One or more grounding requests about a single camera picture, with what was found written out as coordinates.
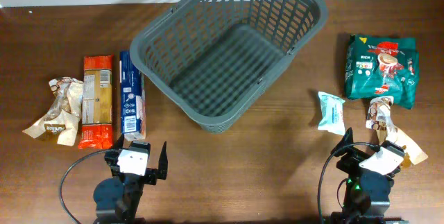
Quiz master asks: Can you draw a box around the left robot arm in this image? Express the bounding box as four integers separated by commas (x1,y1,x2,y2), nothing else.
93,135,169,223

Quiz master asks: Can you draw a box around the grey plastic basket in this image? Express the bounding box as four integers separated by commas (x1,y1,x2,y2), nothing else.
130,0,328,133

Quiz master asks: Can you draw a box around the green coffee bag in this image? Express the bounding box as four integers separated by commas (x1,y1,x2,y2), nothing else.
344,34,420,110

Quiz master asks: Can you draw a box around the light blue wipes packet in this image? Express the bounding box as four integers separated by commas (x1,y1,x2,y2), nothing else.
318,92,345,135

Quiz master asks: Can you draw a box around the blue carton box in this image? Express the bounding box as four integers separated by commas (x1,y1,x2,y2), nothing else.
119,51,146,141

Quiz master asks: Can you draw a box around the beige brown snack wrapper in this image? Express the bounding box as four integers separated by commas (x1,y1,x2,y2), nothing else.
366,96,428,167

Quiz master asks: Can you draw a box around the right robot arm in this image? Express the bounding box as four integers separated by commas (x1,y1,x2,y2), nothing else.
327,128,407,224

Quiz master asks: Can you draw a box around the beige crumpled snack bag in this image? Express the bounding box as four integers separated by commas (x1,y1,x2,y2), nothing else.
23,77,84,146

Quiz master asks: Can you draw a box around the orange pasta packet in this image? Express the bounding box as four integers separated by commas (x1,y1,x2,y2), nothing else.
78,55,113,149

